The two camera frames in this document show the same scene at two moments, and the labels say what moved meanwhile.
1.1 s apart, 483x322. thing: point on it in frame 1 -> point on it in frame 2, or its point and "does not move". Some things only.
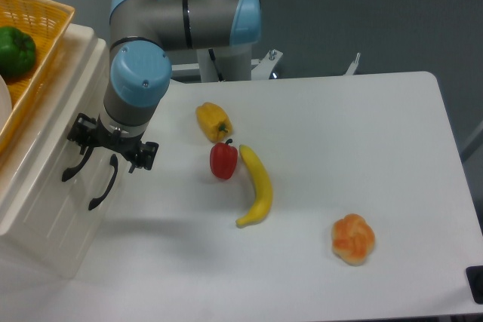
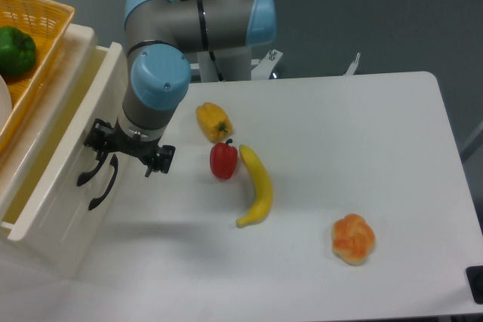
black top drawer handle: [70, 172] -> [100, 157]
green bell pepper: [17, 52] does not move
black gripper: [85, 130] -> [99, 138]
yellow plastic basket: [47, 23] does not move
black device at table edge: [475, 275] does not move
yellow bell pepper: [214, 123] does not move
